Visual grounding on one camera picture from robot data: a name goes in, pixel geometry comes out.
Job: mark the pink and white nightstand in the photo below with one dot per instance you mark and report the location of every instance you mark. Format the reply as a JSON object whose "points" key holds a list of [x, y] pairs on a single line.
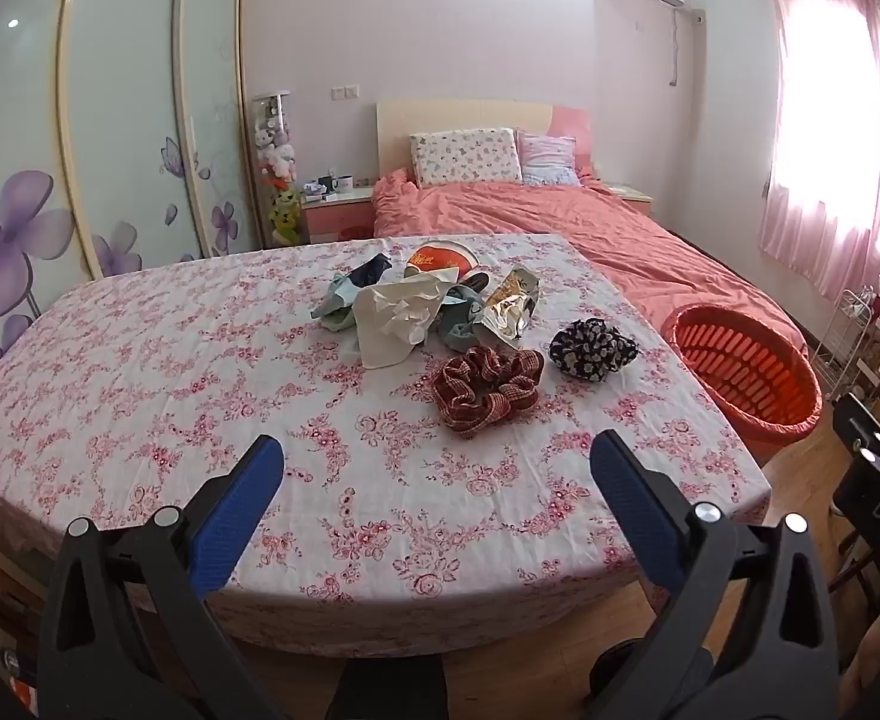
{"points": [[631, 199], [335, 217]]}

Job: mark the beige and pink headboard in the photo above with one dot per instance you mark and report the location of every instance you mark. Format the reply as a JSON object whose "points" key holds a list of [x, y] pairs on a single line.
{"points": [[447, 116]]}

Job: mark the black floral scrunchie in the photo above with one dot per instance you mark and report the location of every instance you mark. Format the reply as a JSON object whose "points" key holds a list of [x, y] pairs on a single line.
{"points": [[593, 349]]}

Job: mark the white plush toy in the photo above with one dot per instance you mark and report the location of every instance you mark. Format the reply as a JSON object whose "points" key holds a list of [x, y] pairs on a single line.
{"points": [[275, 157]]}

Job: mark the green bunny sock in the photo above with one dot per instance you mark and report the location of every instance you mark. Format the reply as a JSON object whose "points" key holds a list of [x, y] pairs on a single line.
{"points": [[335, 311]]}

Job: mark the orange plastic basket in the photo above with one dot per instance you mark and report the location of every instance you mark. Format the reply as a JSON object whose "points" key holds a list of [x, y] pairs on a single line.
{"points": [[739, 371]]}

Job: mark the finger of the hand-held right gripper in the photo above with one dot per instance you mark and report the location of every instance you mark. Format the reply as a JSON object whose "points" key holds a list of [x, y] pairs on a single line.
{"points": [[863, 427]]}

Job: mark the white tissue paper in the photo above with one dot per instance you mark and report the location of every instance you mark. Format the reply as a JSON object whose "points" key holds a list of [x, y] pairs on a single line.
{"points": [[391, 322]]}

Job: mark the silver snack bag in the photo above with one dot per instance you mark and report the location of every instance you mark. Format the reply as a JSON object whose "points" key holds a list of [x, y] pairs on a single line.
{"points": [[511, 315]]}

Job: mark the pink floral tablecloth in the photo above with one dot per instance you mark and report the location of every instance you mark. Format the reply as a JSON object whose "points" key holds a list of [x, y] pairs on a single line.
{"points": [[185, 390]]}

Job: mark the dark mug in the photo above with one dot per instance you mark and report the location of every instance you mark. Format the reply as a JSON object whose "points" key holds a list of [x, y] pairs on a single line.
{"points": [[327, 184]]}

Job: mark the wardrobe with purple flower doors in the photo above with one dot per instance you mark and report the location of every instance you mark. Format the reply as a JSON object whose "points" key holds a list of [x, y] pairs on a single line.
{"points": [[125, 127]]}

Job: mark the green plush toy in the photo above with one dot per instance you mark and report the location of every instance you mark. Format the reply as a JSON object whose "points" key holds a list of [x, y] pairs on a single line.
{"points": [[284, 211]]}

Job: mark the pink curtain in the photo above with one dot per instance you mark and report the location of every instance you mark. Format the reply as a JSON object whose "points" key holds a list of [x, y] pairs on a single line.
{"points": [[822, 165]]}

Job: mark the floral print pillow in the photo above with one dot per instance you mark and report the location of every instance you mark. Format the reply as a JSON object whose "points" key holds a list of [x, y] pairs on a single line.
{"points": [[466, 157]]}

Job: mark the grey sock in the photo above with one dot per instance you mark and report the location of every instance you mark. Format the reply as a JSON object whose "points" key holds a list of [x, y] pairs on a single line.
{"points": [[455, 324]]}

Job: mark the red plaid scrunchie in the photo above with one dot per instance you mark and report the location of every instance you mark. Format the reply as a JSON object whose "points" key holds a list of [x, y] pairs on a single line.
{"points": [[485, 390]]}

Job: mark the clear plush toy display case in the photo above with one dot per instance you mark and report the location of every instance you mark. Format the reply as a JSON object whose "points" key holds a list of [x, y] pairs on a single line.
{"points": [[273, 135]]}

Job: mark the person's right hand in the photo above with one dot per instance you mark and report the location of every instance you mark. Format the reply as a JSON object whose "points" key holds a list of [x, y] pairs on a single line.
{"points": [[878, 660]]}

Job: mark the white air conditioner pipe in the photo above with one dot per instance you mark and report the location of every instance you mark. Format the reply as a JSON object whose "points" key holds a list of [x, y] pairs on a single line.
{"points": [[678, 45]]}

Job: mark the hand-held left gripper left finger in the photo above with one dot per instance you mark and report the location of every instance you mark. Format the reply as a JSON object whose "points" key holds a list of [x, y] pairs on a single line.
{"points": [[237, 510]]}

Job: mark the white wall socket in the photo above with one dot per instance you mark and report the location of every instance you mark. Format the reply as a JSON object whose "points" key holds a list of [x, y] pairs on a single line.
{"points": [[344, 92]]}

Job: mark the orange paper bowl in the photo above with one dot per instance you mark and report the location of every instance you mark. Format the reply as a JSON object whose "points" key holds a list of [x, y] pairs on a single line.
{"points": [[432, 259]]}

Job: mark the white mug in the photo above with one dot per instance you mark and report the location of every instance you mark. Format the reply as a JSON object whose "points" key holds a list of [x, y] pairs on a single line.
{"points": [[344, 182]]}

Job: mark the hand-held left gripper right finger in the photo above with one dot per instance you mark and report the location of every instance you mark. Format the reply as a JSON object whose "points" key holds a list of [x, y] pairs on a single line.
{"points": [[635, 510]]}

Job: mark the pink striped pillow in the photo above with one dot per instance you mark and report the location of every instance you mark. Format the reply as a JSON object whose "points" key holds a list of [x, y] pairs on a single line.
{"points": [[548, 161]]}

